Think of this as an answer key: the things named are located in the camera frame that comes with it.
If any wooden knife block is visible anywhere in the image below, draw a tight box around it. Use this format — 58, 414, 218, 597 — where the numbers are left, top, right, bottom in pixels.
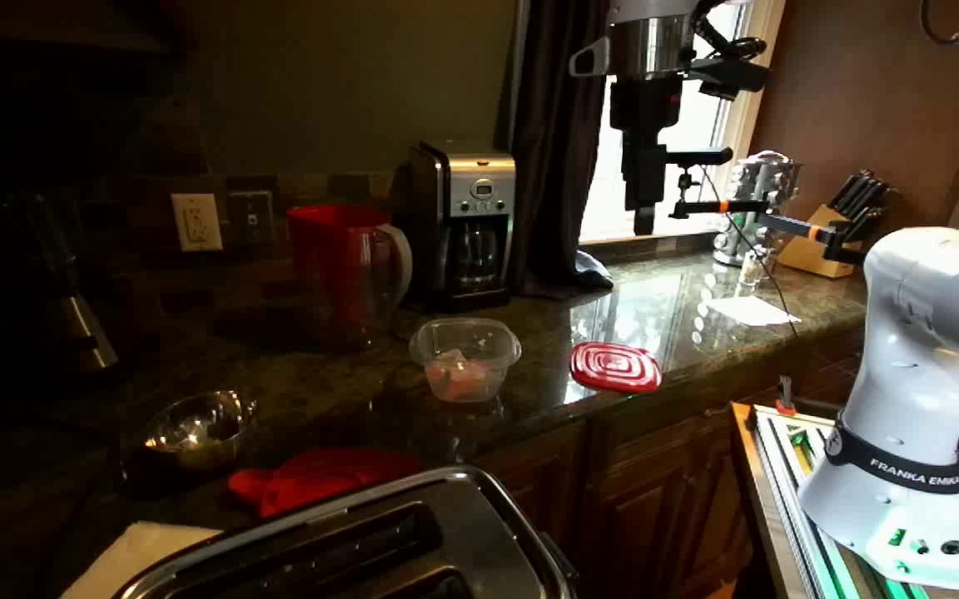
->
768, 166, 905, 282

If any white wall outlet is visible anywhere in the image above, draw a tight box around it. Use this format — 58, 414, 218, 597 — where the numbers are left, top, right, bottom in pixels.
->
166, 191, 225, 255

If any dark wall switch plate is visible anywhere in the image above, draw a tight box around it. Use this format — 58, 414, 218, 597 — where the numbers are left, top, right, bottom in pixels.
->
223, 187, 282, 252

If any steel bowl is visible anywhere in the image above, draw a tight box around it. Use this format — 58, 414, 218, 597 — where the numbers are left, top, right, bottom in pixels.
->
126, 387, 256, 476

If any white paper napkin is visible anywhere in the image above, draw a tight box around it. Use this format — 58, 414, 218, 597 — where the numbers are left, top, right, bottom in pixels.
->
57, 519, 225, 599

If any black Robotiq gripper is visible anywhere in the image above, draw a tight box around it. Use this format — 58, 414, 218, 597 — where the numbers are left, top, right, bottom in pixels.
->
605, 72, 684, 238

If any black silver coffee maker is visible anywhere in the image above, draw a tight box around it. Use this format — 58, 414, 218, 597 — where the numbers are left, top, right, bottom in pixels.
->
386, 135, 524, 315

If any red cloth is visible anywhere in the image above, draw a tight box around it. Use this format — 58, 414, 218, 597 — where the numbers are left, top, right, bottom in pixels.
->
223, 444, 429, 527

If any dark kitchen appliance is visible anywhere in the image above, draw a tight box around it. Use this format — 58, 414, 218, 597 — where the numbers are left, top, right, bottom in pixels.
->
9, 187, 126, 384

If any clear plastic food container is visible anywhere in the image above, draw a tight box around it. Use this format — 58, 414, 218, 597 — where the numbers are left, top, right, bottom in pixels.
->
406, 312, 527, 405

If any bright window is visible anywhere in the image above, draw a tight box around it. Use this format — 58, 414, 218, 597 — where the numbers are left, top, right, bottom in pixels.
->
575, 0, 788, 249

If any dark curtain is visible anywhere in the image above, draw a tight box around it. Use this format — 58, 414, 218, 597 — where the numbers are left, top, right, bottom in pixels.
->
496, 0, 619, 299

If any red white swirl lid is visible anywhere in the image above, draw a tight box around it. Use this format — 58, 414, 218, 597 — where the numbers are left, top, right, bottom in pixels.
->
565, 338, 667, 399

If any red plastic pitcher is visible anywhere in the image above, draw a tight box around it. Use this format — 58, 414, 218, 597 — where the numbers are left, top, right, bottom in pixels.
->
282, 203, 417, 356

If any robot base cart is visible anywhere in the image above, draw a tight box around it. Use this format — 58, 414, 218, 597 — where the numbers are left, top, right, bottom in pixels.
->
724, 397, 940, 599

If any silver toaster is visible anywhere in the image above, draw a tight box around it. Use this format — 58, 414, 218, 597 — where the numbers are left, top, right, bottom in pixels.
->
108, 461, 583, 599

